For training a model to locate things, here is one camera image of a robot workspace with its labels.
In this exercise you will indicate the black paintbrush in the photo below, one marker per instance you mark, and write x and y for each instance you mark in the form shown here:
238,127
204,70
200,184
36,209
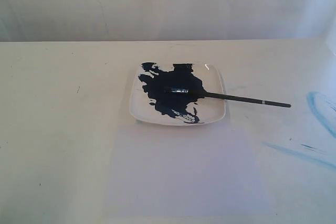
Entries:
204,94

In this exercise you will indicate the white paper sheet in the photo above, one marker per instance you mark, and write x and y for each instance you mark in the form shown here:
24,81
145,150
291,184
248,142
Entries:
206,170

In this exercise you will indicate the white square plate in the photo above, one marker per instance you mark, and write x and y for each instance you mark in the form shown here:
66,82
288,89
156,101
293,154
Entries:
150,103

